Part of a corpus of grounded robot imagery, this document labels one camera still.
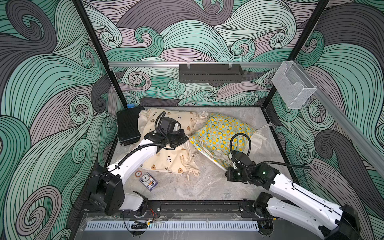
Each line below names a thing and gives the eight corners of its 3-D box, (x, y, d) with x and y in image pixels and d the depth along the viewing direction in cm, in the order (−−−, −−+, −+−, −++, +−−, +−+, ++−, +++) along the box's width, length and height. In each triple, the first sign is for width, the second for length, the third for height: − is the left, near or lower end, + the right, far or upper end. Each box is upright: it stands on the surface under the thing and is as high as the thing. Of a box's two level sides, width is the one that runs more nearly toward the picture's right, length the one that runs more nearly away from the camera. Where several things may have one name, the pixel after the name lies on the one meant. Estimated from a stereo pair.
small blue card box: (139, 181, 84) (138, 180, 82) (147, 173, 87) (146, 171, 86) (150, 192, 81) (149, 191, 79) (158, 182, 84) (157, 181, 82)
